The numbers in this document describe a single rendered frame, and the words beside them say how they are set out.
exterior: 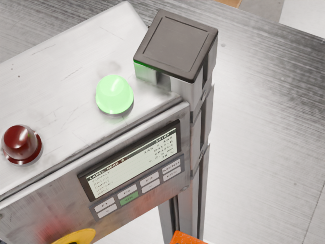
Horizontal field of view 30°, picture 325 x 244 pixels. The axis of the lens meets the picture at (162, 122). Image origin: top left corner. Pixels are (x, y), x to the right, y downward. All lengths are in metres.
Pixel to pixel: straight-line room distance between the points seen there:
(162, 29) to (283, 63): 0.79
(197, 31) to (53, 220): 0.18
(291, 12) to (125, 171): 0.85
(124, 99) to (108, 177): 0.07
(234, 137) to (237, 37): 0.21
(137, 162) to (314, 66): 0.79
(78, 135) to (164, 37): 0.09
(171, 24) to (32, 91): 0.11
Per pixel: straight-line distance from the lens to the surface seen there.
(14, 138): 0.40
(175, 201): 0.67
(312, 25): 1.25
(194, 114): 0.45
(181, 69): 0.40
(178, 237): 0.67
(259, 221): 1.06
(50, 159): 0.41
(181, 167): 0.52
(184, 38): 0.41
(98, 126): 0.41
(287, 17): 1.25
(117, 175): 0.45
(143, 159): 0.45
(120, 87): 0.40
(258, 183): 1.08
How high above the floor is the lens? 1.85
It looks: 65 degrees down
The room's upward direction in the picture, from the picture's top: 6 degrees counter-clockwise
